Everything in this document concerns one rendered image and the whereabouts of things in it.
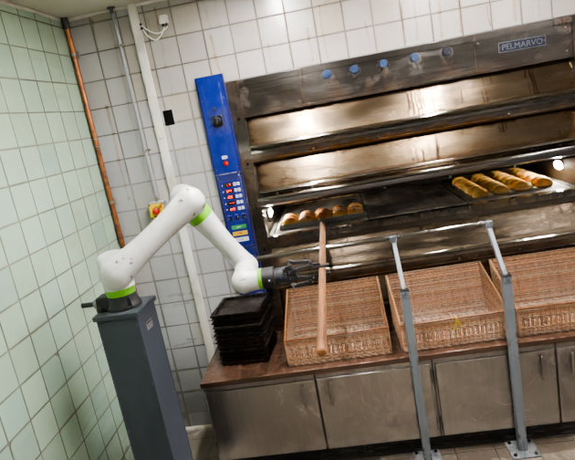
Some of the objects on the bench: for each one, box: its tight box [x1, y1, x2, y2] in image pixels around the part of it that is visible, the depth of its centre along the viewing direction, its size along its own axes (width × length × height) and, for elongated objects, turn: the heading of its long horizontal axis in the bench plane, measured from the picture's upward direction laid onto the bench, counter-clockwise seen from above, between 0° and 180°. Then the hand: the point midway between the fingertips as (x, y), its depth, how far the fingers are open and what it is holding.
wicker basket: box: [489, 246, 575, 337], centre depth 284 cm, size 49×56×28 cm
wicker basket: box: [283, 277, 392, 367], centre depth 298 cm, size 49×56×28 cm
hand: (321, 269), depth 231 cm, fingers closed on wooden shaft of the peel, 3 cm apart
